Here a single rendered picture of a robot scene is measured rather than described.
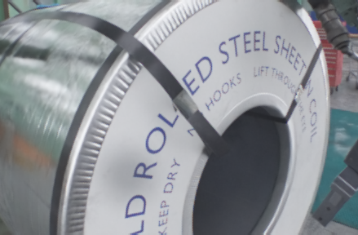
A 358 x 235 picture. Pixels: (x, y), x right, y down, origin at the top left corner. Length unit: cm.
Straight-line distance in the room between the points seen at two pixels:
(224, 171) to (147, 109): 78
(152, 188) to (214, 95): 25
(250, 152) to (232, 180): 14
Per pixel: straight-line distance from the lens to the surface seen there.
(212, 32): 76
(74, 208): 61
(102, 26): 64
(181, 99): 63
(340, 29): 93
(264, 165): 127
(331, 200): 49
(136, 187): 68
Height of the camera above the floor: 126
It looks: 18 degrees down
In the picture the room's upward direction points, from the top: 1 degrees counter-clockwise
